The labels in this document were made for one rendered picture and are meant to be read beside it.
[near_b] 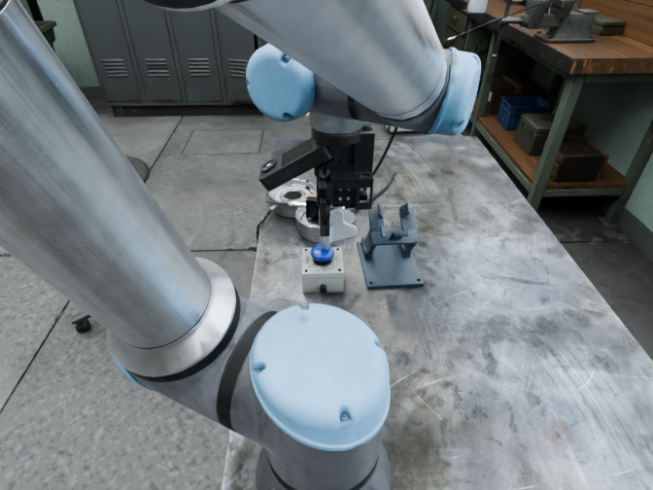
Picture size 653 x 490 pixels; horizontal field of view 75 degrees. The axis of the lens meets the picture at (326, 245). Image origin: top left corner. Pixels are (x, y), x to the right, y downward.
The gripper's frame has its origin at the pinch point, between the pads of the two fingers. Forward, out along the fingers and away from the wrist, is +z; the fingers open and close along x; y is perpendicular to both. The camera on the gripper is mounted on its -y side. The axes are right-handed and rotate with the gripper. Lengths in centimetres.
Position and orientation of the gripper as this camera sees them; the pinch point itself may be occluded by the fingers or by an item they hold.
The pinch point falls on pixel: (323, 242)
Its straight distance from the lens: 70.6
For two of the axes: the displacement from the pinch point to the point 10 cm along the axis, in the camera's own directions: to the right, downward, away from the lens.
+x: -0.4, -6.1, 7.9
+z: 0.0, 7.9, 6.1
